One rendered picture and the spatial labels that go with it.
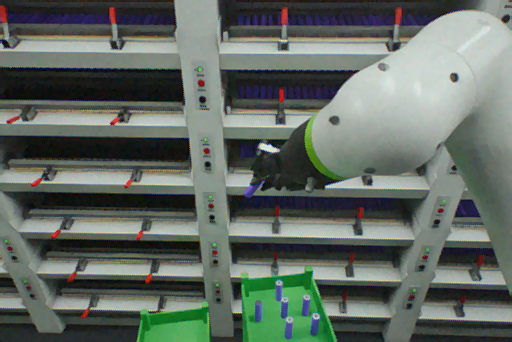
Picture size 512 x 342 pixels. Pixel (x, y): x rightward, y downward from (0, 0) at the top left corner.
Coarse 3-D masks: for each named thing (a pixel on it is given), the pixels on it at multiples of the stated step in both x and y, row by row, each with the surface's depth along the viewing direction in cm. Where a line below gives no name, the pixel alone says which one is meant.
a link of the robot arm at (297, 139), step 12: (300, 132) 42; (288, 144) 45; (300, 144) 41; (288, 156) 45; (300, 156) 42; (300, 168) 43; (312, 168) 41; (312, 180) 42; (324, 180) 42; (336, 180) 41
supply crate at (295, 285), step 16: (304, 272) 95; (256, 288) 96; (272, 288) 97; (288, 288) 97; (304, 288) 97; (272, 304) 93; (288, 304) 93; (320, 304) 88; (272, 320) 88; (304, 320) 88; (320, 320) 88; (256, 336) 84; (272, 336) 84; (304, 336) 84; (320, 336) 84
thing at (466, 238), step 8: (448, 232) 107; (456, 232) 111; (464, 232) 111; (472, 232) 111; (480, 232) 111; (448, 240) 109; (456, 240) 109; (464, 240) 109; (472, 240) 109; (480, 240) 109; (488, 240) 109
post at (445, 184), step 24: (456, 0) 88; (480, 0) 78; (432, 192) 100; (456, 192) 100; (432, 240) 109; (408, 264) 114; (432, 264) 114; (408, 288) 120; (408, 312) 126; (384, 336) 136; (408, 336) 133
